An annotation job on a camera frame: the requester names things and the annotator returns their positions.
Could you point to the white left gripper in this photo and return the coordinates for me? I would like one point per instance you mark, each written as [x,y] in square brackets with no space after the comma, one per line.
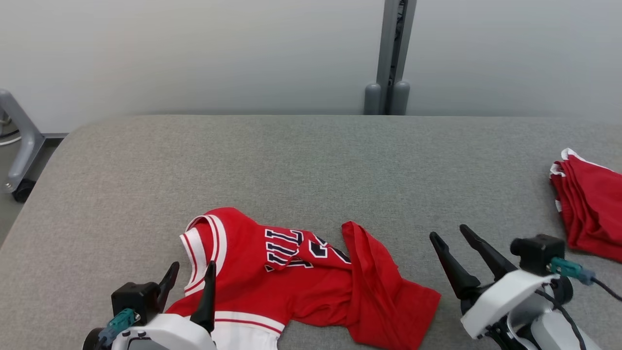
[165,335]

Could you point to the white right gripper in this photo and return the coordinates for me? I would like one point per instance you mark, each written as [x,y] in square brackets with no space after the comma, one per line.
[505,301]

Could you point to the red white Bulls jersey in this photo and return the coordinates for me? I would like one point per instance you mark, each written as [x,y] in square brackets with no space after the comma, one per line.
[316,291]

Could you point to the red Bulls shorts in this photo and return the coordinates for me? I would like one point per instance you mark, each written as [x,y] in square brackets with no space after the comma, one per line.
[593,209]

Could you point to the grey metal leg with caster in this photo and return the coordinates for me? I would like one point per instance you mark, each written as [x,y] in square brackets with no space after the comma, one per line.
[24,146]

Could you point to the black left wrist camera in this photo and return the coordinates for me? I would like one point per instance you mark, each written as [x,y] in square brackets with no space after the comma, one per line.
[136,301]

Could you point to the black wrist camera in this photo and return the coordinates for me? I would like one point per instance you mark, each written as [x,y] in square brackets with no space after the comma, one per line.
[136,301]
[537,253]

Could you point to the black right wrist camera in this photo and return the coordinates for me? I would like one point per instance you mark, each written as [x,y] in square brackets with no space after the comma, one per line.
[537,253]

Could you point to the grey partition post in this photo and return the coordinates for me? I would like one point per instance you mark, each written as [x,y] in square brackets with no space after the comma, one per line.
[391,48]

